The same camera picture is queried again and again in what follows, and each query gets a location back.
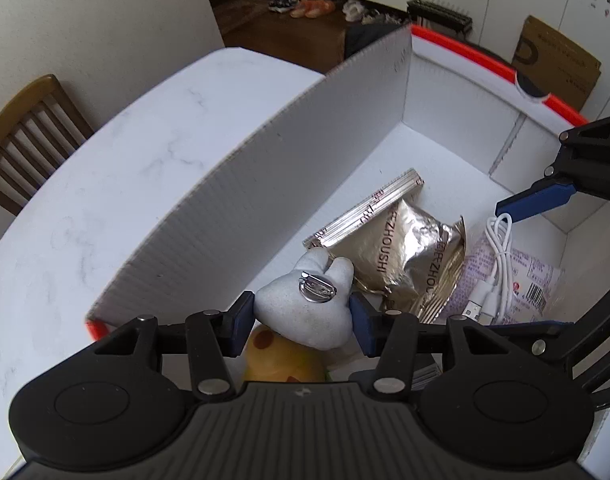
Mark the dark cloth bundle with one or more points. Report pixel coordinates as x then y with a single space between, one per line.
375 42

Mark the white marble desktop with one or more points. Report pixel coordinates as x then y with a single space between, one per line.
110 160

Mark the dark sneakers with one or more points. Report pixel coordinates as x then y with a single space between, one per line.
282 3

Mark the white slippers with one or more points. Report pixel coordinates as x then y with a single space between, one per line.
355 10

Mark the pink printed packet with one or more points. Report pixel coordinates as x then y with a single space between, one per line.
535 280

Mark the red cardboard shoe box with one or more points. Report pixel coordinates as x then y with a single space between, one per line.
235 185

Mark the yellow capybara toy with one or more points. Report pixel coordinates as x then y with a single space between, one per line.
280 360

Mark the flat brown cardboard piece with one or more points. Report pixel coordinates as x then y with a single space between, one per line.
555 60

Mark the white plush toy with pin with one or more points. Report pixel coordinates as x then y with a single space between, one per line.
295 320

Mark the gold foil snack packet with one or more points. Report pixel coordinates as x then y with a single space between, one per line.
410 250

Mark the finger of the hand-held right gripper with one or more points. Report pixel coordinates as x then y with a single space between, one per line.
535 200
525 327

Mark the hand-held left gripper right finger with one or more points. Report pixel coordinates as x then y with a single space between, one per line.
362 325

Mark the brown wooden chair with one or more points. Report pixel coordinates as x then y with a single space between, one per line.
35 95

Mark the orange slippers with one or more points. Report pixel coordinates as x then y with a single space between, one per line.
312 8

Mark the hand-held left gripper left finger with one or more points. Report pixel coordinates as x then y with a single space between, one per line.
242 325

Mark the silver edged foil packet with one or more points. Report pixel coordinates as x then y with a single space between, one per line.
355 215

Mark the black floor rack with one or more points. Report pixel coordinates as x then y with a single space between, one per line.
440 15

